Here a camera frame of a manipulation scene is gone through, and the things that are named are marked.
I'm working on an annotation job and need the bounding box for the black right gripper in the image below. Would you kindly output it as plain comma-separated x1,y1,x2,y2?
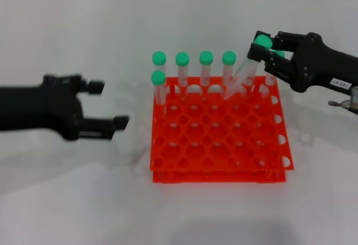
247,30,358,93

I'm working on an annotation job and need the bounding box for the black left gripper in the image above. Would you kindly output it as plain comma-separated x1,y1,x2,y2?
0,73,131,142

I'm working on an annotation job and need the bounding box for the orange test tube rack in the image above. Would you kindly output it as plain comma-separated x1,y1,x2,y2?
149,76,295,185

